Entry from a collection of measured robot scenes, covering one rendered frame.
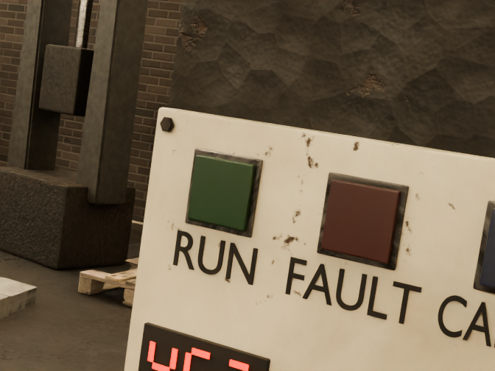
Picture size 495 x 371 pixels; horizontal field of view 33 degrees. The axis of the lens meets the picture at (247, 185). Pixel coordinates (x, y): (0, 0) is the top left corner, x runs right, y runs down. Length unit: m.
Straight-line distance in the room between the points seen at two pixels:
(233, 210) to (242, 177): 0.02
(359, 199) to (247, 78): 0.10
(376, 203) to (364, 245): 0.02
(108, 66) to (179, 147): 5.04
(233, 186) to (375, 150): 0.08
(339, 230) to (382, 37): 0.10
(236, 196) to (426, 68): 0.12
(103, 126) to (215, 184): 5.06
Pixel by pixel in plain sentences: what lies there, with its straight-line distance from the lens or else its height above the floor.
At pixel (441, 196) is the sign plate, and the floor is 1.22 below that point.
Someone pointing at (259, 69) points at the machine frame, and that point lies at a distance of 0.47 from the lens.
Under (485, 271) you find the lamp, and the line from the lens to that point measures 0.40.
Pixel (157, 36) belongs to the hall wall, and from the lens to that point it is 7.77.
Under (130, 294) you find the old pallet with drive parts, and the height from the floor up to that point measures 0.08.
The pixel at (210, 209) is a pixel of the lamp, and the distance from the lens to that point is 0.45.
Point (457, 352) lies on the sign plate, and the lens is 0.42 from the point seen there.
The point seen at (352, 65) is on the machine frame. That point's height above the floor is 1.28.
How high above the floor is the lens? 1.25
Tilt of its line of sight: 6 degrees down
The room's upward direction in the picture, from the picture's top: 8 degrees clockwise
